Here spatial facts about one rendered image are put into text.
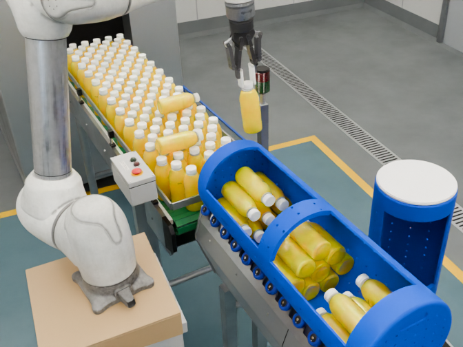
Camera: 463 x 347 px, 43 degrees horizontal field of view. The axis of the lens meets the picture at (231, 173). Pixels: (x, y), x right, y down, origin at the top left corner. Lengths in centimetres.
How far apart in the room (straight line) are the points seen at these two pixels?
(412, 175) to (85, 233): 121
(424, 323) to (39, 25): 115
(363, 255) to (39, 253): 228
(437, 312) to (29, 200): 108
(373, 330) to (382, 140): 316
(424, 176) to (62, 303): 130
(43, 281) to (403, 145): 318
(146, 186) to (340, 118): 287
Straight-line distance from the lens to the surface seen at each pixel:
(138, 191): 207
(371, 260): 174
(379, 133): 456
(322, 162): 415
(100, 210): 152
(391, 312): 140
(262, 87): 243
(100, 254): 154
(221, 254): 204
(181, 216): 219
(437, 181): 219
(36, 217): 167
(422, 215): 210
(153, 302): 162
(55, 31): 151
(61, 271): 179
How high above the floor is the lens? 223
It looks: 34 degrees down
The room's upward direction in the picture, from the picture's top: 3 degrees counter-clockwise
